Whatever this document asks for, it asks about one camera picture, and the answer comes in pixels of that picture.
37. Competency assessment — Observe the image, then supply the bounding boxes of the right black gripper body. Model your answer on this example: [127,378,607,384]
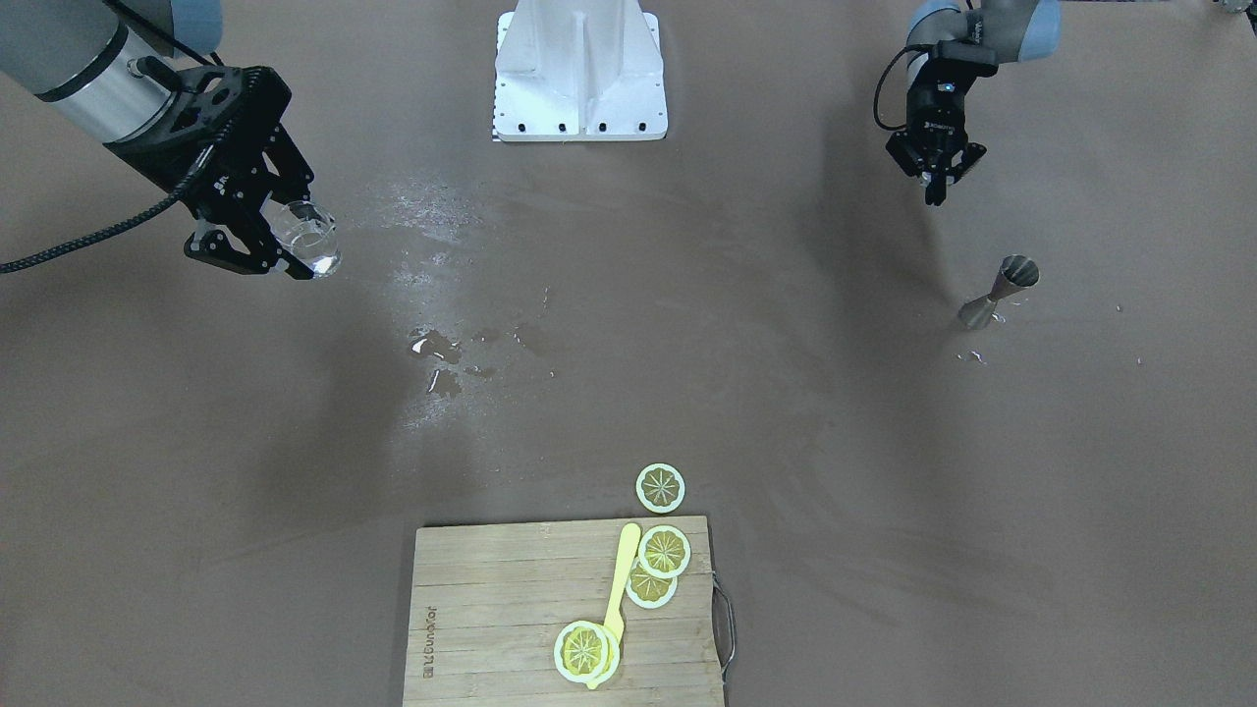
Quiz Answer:
[106,65,313,247]

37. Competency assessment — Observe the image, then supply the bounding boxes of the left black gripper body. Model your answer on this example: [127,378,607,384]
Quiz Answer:
[886,42,998,179]

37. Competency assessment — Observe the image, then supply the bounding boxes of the clear glass measuring cup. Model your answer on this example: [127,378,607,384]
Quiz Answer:
[273,220,342,278]

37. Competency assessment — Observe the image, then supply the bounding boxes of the steel jigger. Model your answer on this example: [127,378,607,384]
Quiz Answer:
[957,254,1040,330]

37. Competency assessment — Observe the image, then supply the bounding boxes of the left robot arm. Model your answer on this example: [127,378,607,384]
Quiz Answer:
[886,1,1063,206]

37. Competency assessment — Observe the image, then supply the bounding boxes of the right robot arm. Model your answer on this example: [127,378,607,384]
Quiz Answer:
[1,1,341,279]

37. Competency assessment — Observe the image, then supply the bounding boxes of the lemon slice off board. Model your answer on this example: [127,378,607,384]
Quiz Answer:
[634,462,686,515]

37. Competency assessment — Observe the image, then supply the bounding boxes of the wooden cutting board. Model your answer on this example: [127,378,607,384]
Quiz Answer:
[403,516,727,706]

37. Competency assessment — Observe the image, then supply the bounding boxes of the lemon slice top of pair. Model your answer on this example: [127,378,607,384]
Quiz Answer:
[639,525,691,580]

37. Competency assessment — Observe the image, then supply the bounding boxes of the lemon slice under pair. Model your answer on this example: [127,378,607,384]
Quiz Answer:
[626,561,678,610]

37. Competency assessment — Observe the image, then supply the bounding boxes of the lemon slice on knife blade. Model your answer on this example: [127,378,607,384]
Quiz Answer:
[553,621,623,689]

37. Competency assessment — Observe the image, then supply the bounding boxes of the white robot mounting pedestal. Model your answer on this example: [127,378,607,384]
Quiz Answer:
[491,1,669,142]

